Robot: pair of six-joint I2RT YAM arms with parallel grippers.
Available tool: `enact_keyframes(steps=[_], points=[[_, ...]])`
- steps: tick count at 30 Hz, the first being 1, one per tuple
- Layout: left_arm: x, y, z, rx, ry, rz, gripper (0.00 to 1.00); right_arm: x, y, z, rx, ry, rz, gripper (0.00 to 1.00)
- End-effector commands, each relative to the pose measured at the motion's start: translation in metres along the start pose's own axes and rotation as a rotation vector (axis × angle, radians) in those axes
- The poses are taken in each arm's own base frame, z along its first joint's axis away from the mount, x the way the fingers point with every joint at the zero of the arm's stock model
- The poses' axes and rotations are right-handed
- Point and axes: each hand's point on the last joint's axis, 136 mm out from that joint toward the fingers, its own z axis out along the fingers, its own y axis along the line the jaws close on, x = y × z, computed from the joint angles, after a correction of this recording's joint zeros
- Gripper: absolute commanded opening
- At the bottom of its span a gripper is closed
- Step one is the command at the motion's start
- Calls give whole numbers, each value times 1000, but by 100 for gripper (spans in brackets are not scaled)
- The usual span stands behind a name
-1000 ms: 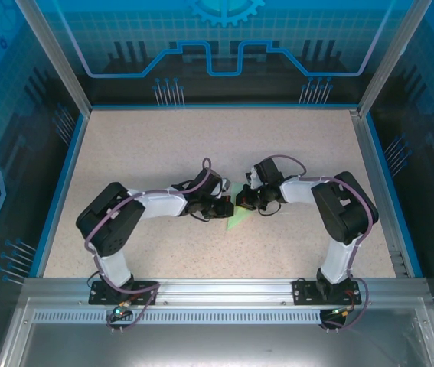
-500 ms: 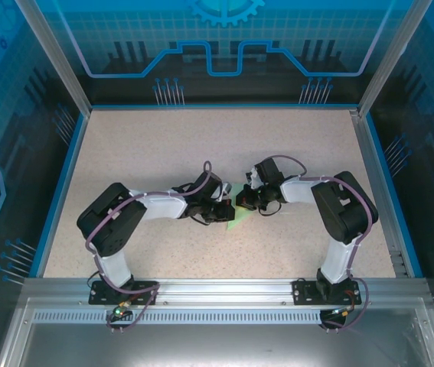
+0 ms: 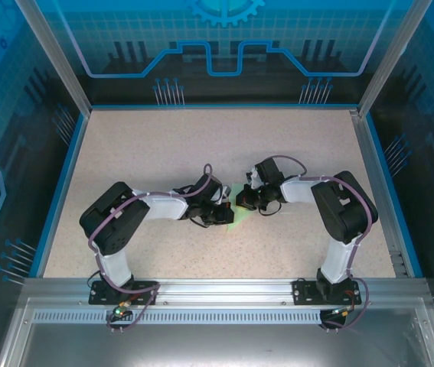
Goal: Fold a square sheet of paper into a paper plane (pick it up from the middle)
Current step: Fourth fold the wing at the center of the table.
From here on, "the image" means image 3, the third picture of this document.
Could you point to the light green paper sheet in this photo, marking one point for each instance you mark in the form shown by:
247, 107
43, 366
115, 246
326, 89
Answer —
239, 221

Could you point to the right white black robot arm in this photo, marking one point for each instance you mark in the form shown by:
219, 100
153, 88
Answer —
297, 190

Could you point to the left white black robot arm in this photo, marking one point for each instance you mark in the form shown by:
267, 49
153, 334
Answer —
163, 204

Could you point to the grey metal tray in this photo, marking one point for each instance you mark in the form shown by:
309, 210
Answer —
216, 344

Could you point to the blue table edge strip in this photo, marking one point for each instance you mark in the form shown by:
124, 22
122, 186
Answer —
61, 195

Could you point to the aluminium frame rail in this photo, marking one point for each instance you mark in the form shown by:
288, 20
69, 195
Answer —
224, 286

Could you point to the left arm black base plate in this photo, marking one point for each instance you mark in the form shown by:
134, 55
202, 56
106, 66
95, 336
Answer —
145, 292

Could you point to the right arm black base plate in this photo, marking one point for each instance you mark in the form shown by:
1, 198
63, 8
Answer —
301, 292

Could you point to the aluminium side rail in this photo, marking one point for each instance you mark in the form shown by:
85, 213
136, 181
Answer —
377, 172

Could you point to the aluminium frame post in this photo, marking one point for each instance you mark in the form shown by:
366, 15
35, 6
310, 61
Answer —
54, 57
392, 57

